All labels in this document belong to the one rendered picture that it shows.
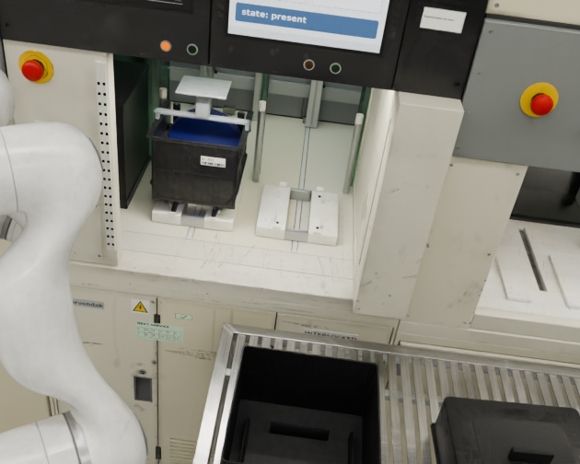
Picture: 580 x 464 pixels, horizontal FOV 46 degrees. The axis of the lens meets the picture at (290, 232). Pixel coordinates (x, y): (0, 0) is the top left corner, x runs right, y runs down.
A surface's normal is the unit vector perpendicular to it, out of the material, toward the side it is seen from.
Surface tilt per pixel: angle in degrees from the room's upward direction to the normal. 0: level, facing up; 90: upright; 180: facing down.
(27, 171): 64
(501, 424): 0
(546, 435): 0
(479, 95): 90
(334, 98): 90
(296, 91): 90
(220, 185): 90
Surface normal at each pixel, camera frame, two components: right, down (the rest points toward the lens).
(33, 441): 0.13, -0.77
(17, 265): -0.22, -0.36
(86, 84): -0.07, 0.58
